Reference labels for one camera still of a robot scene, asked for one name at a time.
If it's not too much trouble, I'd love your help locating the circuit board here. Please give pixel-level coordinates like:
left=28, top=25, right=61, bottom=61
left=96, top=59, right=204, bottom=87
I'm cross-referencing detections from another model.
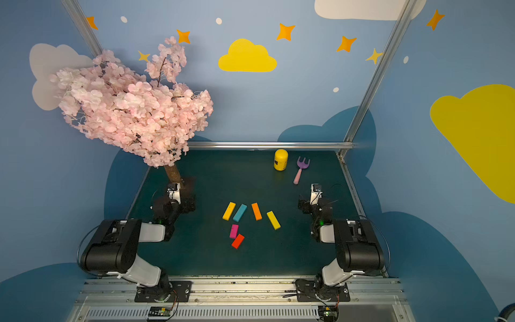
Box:
left=318, top=306, right=339, bottom=322
left=147, top=307, right=172, bottom=321

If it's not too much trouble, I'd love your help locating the teal block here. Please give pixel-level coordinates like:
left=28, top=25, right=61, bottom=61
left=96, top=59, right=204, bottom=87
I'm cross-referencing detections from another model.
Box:
left=233, top=204, right=248, bottom=223

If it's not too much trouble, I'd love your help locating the right circuit board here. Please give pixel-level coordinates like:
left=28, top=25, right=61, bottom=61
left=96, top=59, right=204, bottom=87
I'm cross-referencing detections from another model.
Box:
left=318, top=306, right=339, bottom=322

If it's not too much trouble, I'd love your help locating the magenta block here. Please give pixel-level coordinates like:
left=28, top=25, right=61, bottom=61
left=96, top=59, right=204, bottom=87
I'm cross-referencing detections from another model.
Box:
left=229, top=224, right=239, bottom=239

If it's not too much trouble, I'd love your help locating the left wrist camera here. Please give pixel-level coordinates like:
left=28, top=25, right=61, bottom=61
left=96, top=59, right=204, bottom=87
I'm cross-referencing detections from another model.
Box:
left=166, top=182, right=181, bottom=204

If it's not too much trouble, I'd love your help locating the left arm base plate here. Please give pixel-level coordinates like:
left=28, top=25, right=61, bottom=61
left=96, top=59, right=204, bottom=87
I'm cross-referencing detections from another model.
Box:
left=134, top=280, right=193, bottom=303

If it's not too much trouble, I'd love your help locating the aluminium front rail bed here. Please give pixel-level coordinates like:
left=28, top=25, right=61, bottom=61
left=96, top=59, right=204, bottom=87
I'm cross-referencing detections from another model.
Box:
left=68, top=275, right=415, bottom=321

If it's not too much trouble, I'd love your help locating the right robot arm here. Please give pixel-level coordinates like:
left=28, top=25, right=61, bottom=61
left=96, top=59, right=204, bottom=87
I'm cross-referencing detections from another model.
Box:
left=295, top=197, right=384, bottom=303

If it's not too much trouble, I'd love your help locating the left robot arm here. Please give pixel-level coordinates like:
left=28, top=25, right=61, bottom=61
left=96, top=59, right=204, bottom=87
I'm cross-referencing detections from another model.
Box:
left=79, top=193, right=195, bottom=303

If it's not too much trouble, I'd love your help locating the short yellow block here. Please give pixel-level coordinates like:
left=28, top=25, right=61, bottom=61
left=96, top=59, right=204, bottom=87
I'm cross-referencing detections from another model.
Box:
left=267, top=211, right=281, bottom=230

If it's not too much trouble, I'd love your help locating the aluminium frame rail back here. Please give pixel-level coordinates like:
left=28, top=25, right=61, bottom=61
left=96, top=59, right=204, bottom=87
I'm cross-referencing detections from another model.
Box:
left=189, top=142, right=354, bottom=150

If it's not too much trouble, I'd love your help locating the long yellow block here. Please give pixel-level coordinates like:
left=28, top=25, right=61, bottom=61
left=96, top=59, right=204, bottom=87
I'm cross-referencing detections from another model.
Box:
left=222, top=202, right=236, bottom=221

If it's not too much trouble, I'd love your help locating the pink cherry blossom tree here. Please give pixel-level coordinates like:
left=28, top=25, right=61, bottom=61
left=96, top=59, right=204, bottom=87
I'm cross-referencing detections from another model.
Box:
left=49, top=37, right=213, bottom=183

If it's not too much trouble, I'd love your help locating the dark tree base plate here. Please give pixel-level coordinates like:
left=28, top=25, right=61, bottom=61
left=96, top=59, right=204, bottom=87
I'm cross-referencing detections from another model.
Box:
left=179, top=177, right=197, bottom=203

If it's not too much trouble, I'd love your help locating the orange block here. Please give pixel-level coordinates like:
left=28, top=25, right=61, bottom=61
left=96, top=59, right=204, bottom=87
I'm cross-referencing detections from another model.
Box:
left=252, top=203, right=262, bottom=221

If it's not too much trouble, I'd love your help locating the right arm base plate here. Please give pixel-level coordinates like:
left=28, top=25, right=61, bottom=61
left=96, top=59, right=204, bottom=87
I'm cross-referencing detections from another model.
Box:
left=294, top=279, right=351, bottom=303

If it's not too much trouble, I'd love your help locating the purple pink toy fork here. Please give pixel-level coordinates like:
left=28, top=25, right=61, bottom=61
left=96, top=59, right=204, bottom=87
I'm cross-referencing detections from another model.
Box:
left=293, top=156, right=311, bottom=185

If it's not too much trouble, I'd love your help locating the red block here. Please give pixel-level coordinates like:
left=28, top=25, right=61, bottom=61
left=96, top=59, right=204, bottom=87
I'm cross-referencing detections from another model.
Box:
left=231, top=234, right=245, bottom=249

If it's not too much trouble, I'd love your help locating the left circuit board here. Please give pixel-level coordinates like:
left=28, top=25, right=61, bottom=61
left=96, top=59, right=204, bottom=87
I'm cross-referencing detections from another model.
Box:
left=147, top=307, right=172, bottom=321

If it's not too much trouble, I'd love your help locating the yellow cylindrical bottle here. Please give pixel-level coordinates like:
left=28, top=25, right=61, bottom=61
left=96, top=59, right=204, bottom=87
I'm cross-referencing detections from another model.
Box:
left=274, top=149, right=288, bottom=171

